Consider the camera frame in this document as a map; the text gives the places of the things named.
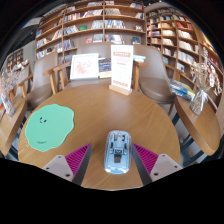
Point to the white sign on wooden base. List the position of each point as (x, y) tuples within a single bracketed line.
[(121, 66)]

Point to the blue and yellow magazine stack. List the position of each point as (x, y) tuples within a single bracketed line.
[(181, 89)]

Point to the small distant bookshelf unit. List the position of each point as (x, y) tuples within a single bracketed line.
[(15, 58)]

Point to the white framed floral picture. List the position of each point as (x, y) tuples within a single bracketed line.
[(84, 66)]

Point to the dark blue book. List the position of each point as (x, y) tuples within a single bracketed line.
[(105, 68)]

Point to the translucent blue computer mouse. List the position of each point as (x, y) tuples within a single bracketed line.
[(117, 160)]

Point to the wide wooden bookshelf unit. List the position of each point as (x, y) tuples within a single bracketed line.
[(93, 33)]

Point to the green blob-shaped mouse pad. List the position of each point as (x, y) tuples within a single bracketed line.
[(50, 128)]

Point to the round wooden side table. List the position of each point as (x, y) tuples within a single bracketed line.
[(10, 126), (198, 130)]

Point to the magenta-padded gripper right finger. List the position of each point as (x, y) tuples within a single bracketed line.
[(165, 165)]

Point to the light blue magazine stack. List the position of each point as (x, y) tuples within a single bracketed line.
[(139, 58)]

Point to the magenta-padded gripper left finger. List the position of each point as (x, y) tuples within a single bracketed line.
[(55, 166)]

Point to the angled wooden bookshelf unit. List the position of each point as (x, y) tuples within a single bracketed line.
[(173, 36)]

